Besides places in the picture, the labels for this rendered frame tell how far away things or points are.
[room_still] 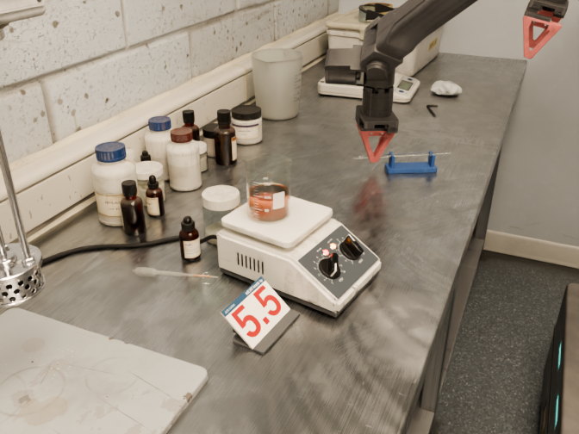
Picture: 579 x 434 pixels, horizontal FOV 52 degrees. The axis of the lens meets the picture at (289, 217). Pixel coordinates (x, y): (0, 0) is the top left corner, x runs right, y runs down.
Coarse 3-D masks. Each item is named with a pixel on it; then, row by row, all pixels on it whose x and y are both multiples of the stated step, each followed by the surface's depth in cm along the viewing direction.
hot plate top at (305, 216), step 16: (240, 208) 85; (304, 208) 85; (320, 208) 85; (224, 224) 82; (240, 224) 81; (256, 224) 81; (288, 224) 81; (304, 224) 81; (320, 224) 82; (272, 240) 78; (288, 240) 77
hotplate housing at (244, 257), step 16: (336, 224) 85; (224, 240) 83; (240, 240) 81; (256, 240) 81; (304, 240) 81; (320, 240) 82; (224, 256) 84; (240, 256) 82; (256, 256) 80; (272, 256) 78; (288, 256) 77; (224, 272) 86; (240, 272) 83; (256, 272) 82; (272, 272) 80; (288, 272) 78; (304, 272) 77; (368, 272) 82; (272, 288) 81; (288, 288) 79; (304, 288) 77; (320, 288) 76; (352, 288) 79; (304, 304) 79; (320, 304) 77; (336, 304) 76
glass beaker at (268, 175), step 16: (256, 160) 82; (272, 160) 83; (288, 160) 81; (256, 176) 78; (272, 176) 78; (288, 176) 79; (256, 192) 79; (272, 192) 79; (288, 192) 81; (256, 208) 80; (272, 208) 80; (288, 208) 82; (272, 224) 81
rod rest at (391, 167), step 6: (432, 156) 117; (390, 162) 118; (414, 162) 120; (420, 162) 120; (426, 162) 120; (432, 162) 117; (390, 168) 117; (396, 168) 117; (402, 168) 117; (408, 168) 117; (414, 168) 117; (420, 168) 117; (426, 168) 117; (432, 168) 118
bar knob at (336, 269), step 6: (324, 258) 79; (330, 258) 78; (336, 258) 78; (324, 264) 78; (330, 264) 78; (336, 264) 77; (324, 270) 78; (330, 270) 77; (336, 270) 76; (330, 276) 77; (336, 276) 78
